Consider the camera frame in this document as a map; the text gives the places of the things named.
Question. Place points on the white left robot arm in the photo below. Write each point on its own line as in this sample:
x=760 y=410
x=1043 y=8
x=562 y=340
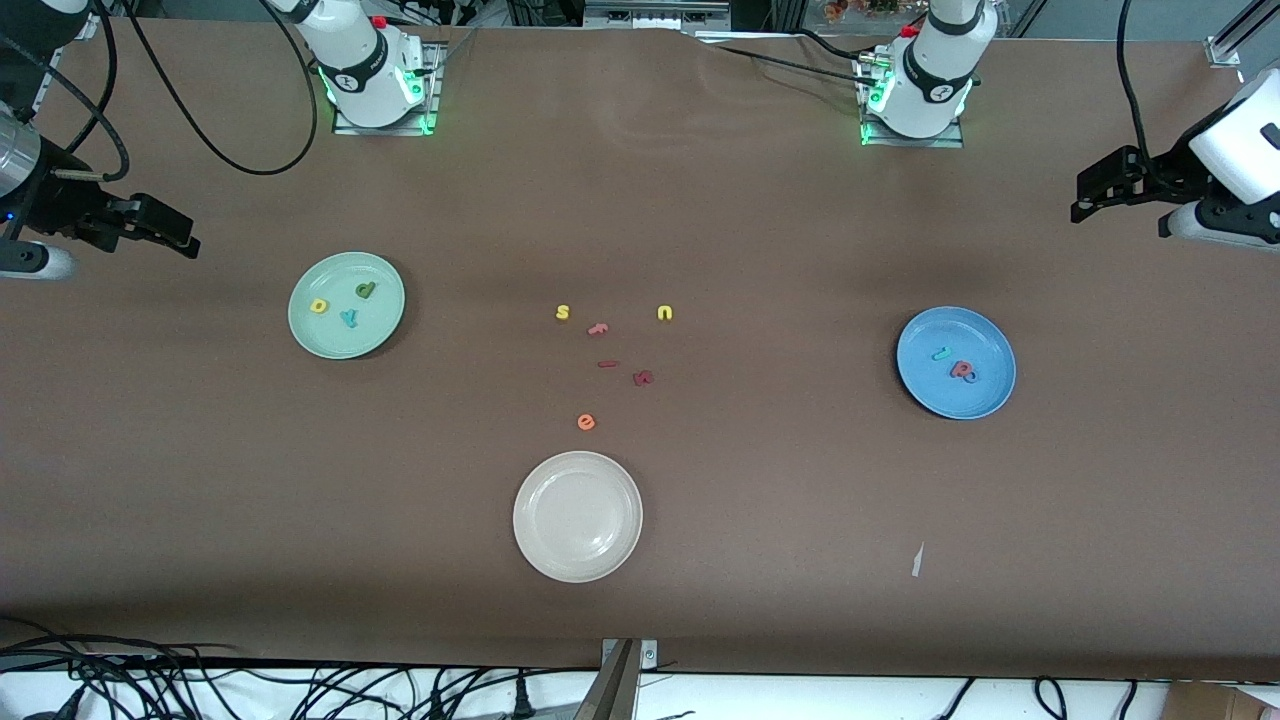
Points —
x=935 y=80

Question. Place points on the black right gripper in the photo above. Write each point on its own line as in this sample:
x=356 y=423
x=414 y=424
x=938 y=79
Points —
x=62 y=207

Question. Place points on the brown grey beam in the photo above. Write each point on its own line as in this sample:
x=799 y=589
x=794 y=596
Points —
x=615 y=695

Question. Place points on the black plug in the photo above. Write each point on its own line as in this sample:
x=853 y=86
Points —
x=436 y=708
x=521 y=700

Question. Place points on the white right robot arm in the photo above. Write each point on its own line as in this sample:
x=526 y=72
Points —
x=360 y=70

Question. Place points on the aluminium profile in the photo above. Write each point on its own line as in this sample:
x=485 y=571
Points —
x=1248 y=25

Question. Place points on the aluminium rail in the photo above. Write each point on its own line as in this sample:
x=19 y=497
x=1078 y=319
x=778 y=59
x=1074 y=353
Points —
x=42 y=92

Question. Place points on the grey metal device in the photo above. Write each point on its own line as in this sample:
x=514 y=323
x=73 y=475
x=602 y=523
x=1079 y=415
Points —
x=655 y=12

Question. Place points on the cardboard box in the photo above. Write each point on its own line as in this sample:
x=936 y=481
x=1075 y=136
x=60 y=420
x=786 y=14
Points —
x=1220 y=705

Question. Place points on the blue plate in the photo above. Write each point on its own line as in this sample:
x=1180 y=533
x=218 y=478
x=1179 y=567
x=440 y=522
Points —
x=930 y=390

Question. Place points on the brown paper table cover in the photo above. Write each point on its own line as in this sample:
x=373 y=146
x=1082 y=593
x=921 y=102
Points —
x=700 y=200

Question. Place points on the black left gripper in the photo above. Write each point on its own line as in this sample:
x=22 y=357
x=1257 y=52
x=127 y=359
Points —
x=1166 y=171

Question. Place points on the white plate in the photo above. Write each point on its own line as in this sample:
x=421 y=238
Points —
x=577 y=517

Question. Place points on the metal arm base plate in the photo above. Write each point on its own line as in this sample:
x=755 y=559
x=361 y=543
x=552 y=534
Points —
x=435 y=95
x=940 y=143

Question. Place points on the metal table bracket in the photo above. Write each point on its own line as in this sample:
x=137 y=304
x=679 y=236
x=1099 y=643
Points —
x=648 y=655

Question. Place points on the colourful flowers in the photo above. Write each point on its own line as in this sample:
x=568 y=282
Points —
x=860 y=8

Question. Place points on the green plate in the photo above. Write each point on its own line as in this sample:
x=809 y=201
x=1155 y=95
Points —
x=375 y=335

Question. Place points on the grey paper scrap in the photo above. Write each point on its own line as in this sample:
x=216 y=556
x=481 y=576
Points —
x=917 y=562

